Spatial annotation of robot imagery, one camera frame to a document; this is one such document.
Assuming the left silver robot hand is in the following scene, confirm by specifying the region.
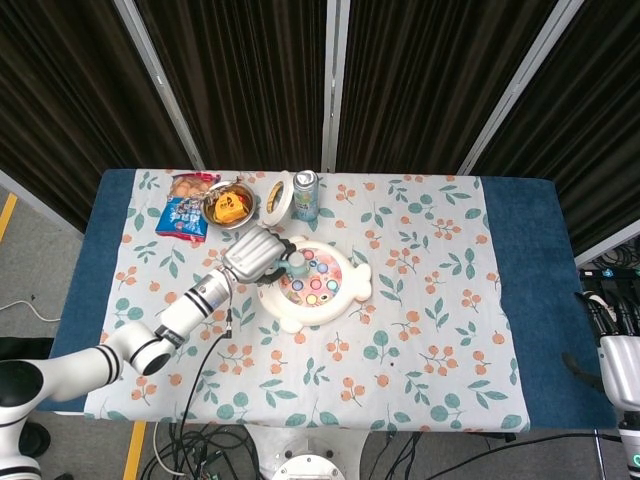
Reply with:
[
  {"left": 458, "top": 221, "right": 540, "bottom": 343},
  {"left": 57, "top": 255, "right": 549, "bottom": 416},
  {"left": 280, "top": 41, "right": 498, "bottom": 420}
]
[{"left": 221, "top": 226, "right": 301, "bottom": 290}]

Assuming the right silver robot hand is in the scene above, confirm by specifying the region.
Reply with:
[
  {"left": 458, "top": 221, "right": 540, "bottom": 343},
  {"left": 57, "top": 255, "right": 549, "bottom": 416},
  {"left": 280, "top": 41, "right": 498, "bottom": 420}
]
[{"left": 562, "top": 289, "right": 640, "bottom": 414}]

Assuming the teal toy mallet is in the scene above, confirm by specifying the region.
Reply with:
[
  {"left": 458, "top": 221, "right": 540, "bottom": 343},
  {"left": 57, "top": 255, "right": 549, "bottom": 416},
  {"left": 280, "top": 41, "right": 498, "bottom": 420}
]
[{"left": 273, "top": 251, "right": 312, "bottom": 277}]

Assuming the white whack-a-mole toy board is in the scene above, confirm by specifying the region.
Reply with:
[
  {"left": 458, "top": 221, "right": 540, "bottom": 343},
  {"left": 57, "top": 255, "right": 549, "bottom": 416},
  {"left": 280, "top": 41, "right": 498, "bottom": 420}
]
[{"left": 255, "top": 234, "right": 374, "bottom": 334}]

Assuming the metal bowl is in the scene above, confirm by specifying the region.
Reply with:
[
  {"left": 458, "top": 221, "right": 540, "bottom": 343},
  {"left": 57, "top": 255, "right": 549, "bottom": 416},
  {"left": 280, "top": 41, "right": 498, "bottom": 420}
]
[{"left": 200, "top": 180, "right": 257, "bottom": 231}]

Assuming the white tape roll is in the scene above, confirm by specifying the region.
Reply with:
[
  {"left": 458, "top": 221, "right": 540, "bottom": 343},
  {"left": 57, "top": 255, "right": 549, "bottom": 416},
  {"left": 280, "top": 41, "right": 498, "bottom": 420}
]
[{"left": 262, "top": 170, "right": 295, "bottom": 227}]

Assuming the orange packet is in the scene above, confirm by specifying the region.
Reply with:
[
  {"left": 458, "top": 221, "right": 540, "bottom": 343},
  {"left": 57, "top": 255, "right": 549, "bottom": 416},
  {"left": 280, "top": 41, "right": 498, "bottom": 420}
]
[{"left": 213, "top": 192, "right": 251, "bottom": 224}]

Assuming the light blue drink can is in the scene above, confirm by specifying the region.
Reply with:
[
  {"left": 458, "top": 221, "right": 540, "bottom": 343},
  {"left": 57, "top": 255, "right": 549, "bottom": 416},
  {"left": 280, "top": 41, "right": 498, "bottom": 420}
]
[{"left": 291, "top": 169, "right": 320, "bottom": 222}]

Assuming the blue snack bag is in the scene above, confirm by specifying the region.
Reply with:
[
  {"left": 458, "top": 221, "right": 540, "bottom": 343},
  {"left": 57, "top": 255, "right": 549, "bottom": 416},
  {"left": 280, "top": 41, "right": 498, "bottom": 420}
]
[{"left": 154, "top": 171, "right": 222, "bottom": 245}]

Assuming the black electronic box with cables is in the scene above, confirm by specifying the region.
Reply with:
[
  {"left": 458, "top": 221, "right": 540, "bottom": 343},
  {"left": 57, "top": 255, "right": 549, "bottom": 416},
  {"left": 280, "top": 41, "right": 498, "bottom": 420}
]
[{"left": 577, "top": 267, "right": 640, "bottom": 306}]

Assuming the blue table cover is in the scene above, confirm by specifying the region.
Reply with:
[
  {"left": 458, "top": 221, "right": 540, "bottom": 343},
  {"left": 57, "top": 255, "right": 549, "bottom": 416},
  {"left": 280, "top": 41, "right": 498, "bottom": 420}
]
[{"left": 37, "top": 168, "right": 619, "bottom": 431}]

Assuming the floral tablecloth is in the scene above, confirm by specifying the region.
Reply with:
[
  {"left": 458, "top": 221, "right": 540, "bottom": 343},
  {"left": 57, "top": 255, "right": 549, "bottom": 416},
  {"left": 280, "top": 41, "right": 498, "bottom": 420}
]
[{"left": 83, "top": 168, "right": 531, "bottom": 434}]

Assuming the dark brown curtain panel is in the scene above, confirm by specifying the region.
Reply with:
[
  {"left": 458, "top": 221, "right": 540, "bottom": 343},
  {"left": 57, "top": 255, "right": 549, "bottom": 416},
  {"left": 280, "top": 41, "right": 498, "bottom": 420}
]
[
  {"left": 134, "top": 0, "right": 331, "bottom": 171},
  {"left": 335, "top": 0, "right": 559, "bottom": 175},
  {"left": 472, "top": 0, "right": 640, "bottom": 256},
  {"left": 0, "top": 0, "right": 197, "bottom": 234}
]

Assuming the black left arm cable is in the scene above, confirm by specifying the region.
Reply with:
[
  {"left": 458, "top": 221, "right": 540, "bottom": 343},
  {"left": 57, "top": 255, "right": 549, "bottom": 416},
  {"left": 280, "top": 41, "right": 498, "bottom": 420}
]
[{"left": 177, "top": 307, "right": 236, "bottom": 480}]

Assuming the silver metal chain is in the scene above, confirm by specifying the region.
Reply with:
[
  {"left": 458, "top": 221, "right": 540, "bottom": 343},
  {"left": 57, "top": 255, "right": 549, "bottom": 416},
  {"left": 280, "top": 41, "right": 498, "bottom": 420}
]
[{"left": 187, "top": 179, "right": 246, "bottom": 207}]

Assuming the aluminium screen post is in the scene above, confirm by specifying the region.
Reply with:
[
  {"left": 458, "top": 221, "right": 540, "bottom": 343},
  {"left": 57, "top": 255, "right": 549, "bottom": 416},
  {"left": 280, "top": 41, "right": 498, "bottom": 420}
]
[
  {"left": 0, "top": 169, "right": 84, "bottom": 236},
  {"left": 113, "top": 0, "right": 206, "bottom": 170},
  {"left": 574, "top": 238, "right": 640, "bottom": 267},
  {"left": 457, "top": 0, "right": 586, "bottom": 176},
  {"left": 319, "top": 0, "right": 351, "bottom": 174}
]

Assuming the black floor cable tangle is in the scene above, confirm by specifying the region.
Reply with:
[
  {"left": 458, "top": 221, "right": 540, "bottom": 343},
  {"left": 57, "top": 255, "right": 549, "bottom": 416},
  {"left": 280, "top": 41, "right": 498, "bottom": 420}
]
[
  {"left": 367, "top": 427, "right": 624, "bottom": 480},
  {"left": 139, "top": 422, "right": 261, "bottom": 480}
]

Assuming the white floor cable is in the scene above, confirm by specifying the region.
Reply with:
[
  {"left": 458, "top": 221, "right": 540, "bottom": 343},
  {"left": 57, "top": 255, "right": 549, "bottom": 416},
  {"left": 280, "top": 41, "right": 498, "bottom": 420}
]
[{"left": 0, "top": 299, "right": 62, "bottom": 324}]

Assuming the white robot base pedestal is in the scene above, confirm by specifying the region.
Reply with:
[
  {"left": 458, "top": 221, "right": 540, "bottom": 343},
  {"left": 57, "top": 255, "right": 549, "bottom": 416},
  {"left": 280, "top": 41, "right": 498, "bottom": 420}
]
[{"left": 247, "top": 422, "right": 371, "bottom": 480}]

